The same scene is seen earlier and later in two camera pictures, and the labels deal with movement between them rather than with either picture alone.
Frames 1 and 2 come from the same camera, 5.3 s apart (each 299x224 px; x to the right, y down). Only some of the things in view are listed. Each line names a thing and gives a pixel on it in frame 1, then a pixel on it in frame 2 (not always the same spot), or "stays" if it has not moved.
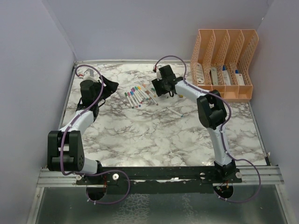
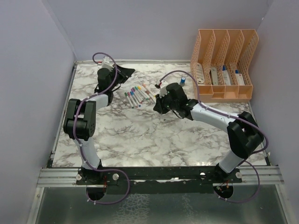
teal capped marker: [137, 89] stays
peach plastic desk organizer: [220, 61] stays
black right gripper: [156, 84] -> [159, 106]
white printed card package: [200, 77] stays
